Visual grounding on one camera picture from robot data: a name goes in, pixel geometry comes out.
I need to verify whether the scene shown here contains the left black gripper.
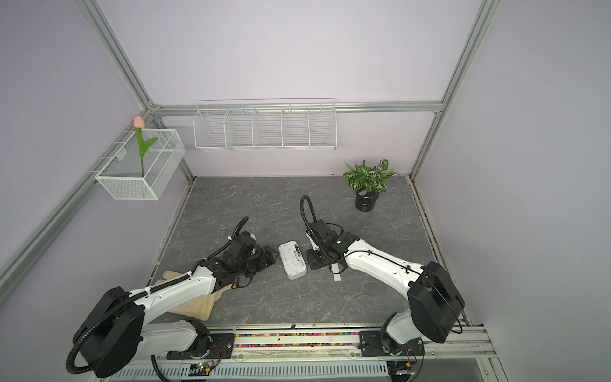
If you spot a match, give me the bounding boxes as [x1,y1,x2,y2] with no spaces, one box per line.
[235,245,279,277]

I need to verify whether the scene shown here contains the white digital alarm clock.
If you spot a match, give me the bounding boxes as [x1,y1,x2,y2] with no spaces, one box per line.
[278,240,307,280]

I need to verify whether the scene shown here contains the AAA battery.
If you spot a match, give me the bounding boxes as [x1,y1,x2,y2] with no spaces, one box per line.
[294,244,302,261]

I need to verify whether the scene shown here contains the white battery cover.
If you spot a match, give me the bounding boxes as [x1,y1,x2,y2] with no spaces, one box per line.
[329,263,341,282]

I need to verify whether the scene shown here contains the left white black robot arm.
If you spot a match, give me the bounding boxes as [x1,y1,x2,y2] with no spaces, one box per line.
[65,217,278,378]

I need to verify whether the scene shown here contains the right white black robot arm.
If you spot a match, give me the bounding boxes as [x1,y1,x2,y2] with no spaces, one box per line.
[299,195,466,357]

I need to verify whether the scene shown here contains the beige work glove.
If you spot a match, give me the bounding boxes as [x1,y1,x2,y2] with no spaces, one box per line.
[147,267,233,322]

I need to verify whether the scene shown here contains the green potted plant black pot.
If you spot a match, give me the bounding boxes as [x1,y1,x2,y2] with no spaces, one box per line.
[343,159,398,212]

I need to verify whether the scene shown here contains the pink artificial tulip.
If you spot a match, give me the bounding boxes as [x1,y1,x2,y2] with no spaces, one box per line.
[134,116,158,178]

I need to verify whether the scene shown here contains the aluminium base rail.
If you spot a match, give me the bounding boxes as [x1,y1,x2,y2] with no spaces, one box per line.
[97,324,500,366]

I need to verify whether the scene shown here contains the white vented cable duct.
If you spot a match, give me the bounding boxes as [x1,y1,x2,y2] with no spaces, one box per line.
[107,360,390,382]

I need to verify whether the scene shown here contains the white wire wall shelf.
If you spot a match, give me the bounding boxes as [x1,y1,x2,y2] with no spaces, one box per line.
[193,98,337,151]

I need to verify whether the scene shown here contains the white mesh wall basket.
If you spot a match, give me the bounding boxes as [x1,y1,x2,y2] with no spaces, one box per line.
[95,128,186,201]

